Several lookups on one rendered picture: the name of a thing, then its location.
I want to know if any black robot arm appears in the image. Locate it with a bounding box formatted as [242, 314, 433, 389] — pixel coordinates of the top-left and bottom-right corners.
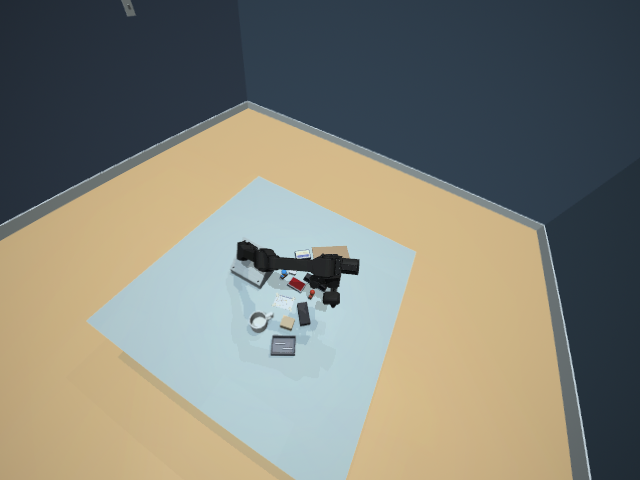
[236, 241, 360, 289]

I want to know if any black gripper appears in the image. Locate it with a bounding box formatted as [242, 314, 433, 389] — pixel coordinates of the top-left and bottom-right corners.
[323, 278, 341, 308]

